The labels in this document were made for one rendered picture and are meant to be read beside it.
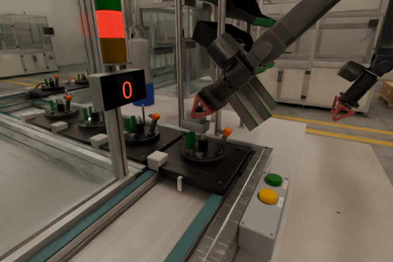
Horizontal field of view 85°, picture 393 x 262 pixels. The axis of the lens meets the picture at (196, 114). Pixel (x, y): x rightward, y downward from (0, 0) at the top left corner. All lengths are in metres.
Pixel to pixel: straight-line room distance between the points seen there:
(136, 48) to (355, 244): 1.36
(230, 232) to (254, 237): 0.05
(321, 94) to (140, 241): 4.37
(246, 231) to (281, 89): 4.26
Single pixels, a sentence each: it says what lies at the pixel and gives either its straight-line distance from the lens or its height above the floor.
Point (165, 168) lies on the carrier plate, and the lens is 0.62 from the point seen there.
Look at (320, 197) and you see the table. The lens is 0.79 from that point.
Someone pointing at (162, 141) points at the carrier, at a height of 0.97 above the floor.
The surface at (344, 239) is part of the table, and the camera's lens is 0.69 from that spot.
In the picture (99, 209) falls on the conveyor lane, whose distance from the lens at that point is 0.57.
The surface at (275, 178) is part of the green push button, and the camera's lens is 0.61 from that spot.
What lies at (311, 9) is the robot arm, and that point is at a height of 1.37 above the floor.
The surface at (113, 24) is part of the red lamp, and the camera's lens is 0.49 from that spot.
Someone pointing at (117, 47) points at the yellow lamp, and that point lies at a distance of 0.49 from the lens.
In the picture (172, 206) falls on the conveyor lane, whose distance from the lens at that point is 0.58.
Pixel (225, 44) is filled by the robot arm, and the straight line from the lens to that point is 0.54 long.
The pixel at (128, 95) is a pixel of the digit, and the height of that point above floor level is 1.19.
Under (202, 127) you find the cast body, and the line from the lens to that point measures 0.61.
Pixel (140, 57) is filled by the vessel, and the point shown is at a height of 1.19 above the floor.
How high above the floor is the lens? 1.31
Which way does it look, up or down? 20 degrees down
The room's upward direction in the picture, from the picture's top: straight up
